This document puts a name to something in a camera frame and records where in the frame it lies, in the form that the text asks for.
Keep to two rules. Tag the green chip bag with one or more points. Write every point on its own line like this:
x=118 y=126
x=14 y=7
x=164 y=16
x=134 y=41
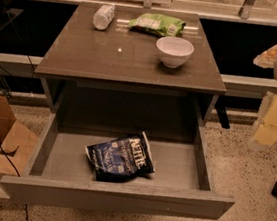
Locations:
x=158 y=24

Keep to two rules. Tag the open grey top drawer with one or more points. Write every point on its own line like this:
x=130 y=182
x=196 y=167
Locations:
x=59 y=172

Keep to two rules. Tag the white bowl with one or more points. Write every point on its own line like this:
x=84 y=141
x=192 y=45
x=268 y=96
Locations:
x=174 y=51

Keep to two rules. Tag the blue Kettle chip bag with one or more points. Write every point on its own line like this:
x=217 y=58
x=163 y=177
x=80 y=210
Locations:
x=121 y=159

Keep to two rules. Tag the grey cabinet counter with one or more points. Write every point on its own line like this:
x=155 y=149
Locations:
x=124 y=55

